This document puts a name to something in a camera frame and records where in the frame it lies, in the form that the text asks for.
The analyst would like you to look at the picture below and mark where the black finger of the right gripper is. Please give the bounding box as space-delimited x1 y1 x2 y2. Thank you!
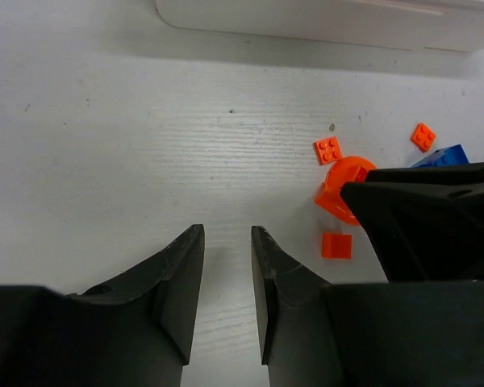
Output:
340 162 484 282

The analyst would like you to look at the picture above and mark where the smooth orange lego tile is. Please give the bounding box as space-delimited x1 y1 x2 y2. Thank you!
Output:
321 232 353 260

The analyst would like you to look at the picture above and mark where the white three-compartment tray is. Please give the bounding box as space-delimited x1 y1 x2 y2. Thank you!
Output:
156 0 484 52

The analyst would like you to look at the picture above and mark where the orange lego plate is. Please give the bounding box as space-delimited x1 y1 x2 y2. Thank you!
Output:
313 136 343 165
411 123 436 152

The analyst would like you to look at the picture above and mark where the orange round lego piece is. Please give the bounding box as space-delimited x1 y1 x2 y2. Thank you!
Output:
314 156 377 226

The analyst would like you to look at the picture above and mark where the blue lego piece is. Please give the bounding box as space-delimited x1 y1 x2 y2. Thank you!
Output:
412 144 469 168

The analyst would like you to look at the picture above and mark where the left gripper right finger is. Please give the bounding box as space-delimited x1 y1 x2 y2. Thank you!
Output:
251 226 484 386

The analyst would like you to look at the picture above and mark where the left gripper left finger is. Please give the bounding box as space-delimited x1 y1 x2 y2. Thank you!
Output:
0 224 205 386

